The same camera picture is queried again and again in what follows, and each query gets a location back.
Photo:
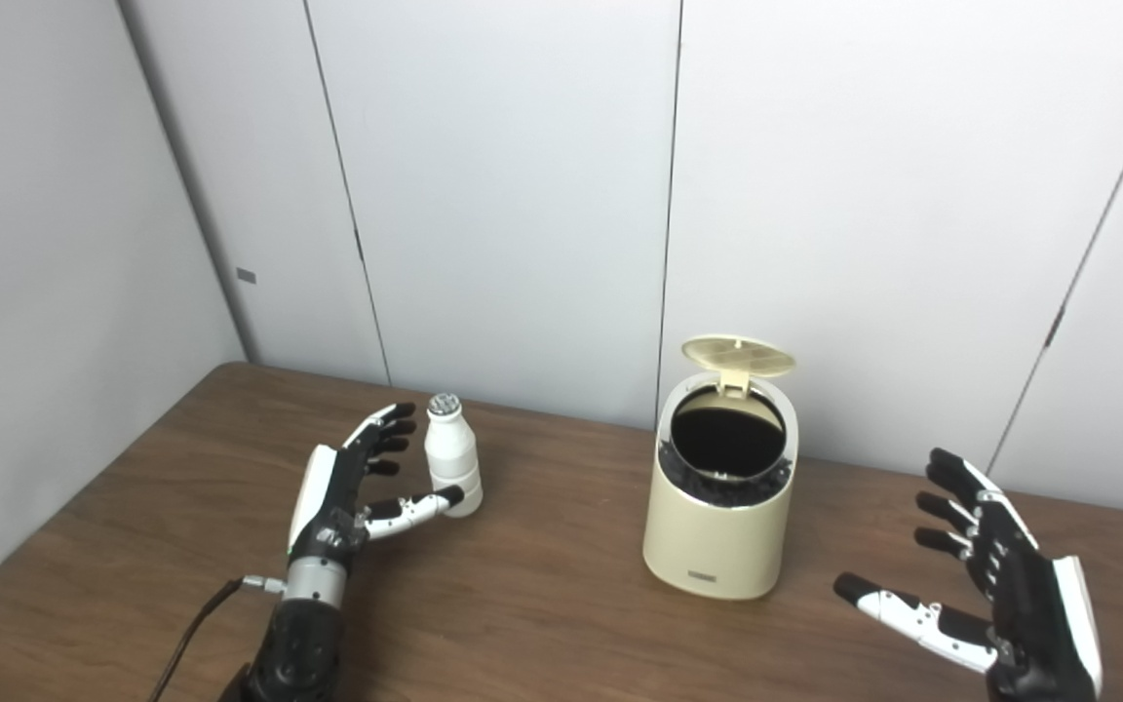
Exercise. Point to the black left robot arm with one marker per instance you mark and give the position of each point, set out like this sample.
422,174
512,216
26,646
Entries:
303,643

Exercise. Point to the cream-colored bin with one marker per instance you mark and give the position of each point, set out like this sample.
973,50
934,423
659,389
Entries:
717,546

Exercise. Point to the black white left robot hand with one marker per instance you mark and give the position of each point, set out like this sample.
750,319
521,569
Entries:
328,507

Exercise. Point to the round cream bin lid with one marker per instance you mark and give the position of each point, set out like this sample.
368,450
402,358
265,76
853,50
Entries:
737,356

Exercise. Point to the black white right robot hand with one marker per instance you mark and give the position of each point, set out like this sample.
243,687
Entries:
1029,604

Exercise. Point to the small white plastic bottle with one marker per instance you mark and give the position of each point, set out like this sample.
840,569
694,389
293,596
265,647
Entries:
449,453

